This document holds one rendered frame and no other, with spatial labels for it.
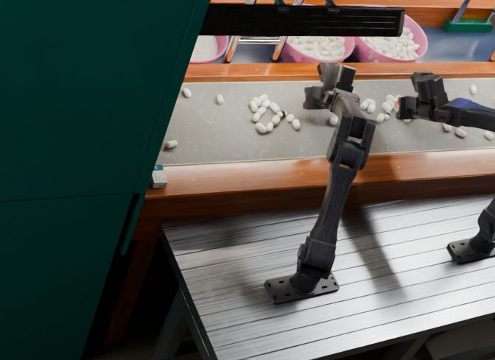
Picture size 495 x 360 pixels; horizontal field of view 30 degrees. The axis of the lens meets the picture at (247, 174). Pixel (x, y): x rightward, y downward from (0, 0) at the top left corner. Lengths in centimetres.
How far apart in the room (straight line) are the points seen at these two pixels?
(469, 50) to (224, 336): 159
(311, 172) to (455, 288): 51
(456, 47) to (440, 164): 73
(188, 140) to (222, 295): 46
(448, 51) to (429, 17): 14
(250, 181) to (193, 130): 23
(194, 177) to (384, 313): 61
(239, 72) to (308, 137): 28
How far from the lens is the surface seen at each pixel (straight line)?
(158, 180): 233
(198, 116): 258
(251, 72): 274
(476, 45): 344
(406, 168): 269
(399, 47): 312
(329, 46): 299
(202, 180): 239
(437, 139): 287
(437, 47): 333
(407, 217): 270
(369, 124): 230
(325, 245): 230
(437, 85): 259
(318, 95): 262
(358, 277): 249
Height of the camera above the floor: 253
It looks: 46 degrees down
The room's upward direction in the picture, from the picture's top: 24 degrees clockwise
